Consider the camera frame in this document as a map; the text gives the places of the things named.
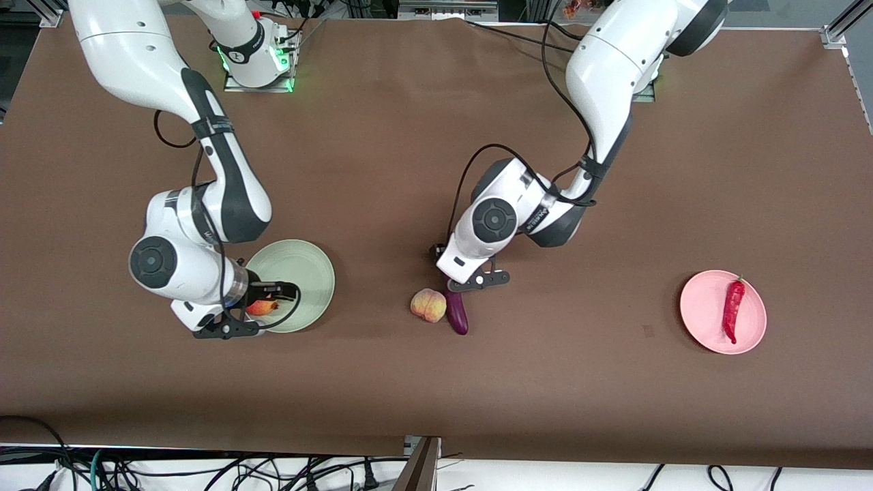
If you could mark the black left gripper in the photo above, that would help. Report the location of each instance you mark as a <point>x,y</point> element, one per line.
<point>439,254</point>

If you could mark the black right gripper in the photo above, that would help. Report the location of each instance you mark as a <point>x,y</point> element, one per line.
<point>262,290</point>

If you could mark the red apple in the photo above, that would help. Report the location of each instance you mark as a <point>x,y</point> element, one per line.
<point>259,308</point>

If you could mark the yellow pink peach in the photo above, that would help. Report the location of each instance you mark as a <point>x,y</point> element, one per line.
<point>428,305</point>

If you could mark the long purple eggplant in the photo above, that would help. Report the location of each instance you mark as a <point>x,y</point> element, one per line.
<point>457,315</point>

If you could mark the red chili pepper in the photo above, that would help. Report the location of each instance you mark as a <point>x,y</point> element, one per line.
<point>733,307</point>

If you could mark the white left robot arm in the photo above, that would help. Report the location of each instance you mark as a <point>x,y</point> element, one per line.
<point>607,75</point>

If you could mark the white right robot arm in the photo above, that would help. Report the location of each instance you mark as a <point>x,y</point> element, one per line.
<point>136,54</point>

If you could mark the pale green plate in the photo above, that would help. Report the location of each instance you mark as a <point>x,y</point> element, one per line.
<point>310,269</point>

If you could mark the black power plug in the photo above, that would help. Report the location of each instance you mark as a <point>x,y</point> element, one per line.
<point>368,477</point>

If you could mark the grey device box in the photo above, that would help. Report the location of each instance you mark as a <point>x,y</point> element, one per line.
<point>447,9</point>

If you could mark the pink plate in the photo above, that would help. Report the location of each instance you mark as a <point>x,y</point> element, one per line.
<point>702,314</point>

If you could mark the colourful toy pile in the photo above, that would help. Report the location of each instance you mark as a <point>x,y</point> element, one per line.
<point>576,7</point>

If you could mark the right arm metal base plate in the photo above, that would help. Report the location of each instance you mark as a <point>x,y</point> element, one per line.
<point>273,87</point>

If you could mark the aluminium profile post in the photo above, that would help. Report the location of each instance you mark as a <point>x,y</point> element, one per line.
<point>419,470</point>

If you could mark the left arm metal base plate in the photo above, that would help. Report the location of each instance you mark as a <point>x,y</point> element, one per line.
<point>646,95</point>

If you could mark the aluminium frame corner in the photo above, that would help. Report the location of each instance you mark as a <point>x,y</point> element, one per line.
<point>51,19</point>

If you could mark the aluminium table frame rail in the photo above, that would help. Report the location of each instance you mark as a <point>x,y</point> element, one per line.
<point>835,34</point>

